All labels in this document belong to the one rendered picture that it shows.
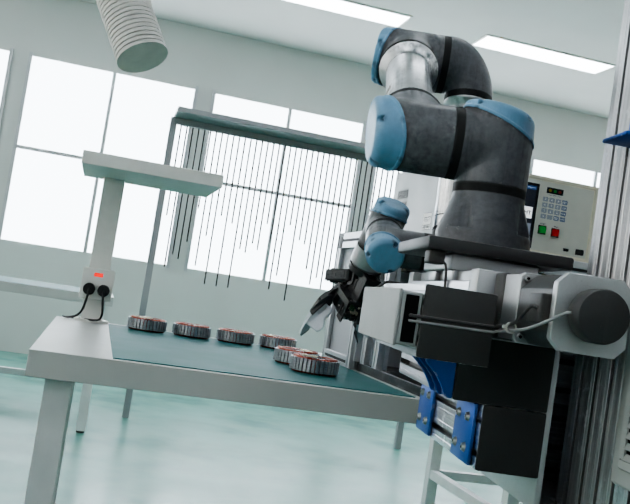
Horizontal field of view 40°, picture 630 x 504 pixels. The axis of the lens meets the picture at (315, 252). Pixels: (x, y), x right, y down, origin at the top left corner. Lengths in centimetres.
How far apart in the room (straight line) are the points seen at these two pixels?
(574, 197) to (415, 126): 107
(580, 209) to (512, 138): 102
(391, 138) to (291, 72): 737
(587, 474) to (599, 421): 7
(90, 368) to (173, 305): 670
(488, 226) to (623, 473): 46
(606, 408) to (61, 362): 96
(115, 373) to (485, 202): 75
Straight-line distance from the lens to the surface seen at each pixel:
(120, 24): 277
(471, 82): 177
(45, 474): 173
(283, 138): 567
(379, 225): 170
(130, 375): 167
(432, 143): 136
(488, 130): 138
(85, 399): 490
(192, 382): 168
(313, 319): 186
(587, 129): 984
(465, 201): 137
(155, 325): 250
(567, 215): 236
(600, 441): 123
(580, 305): 95
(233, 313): 842
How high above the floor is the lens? 92
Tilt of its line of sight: 3 degrees up
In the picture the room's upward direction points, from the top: 9 degrees clockwise
